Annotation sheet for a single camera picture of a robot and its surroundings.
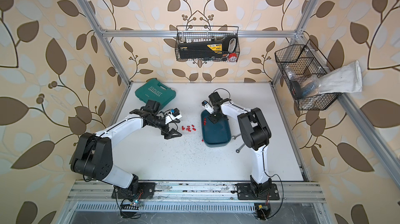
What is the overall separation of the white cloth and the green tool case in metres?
0.87

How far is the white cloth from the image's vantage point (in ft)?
1.78

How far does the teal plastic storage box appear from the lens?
878mm

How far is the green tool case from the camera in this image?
1.10 m

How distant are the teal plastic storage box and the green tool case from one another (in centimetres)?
30

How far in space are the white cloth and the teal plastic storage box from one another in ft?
1.68
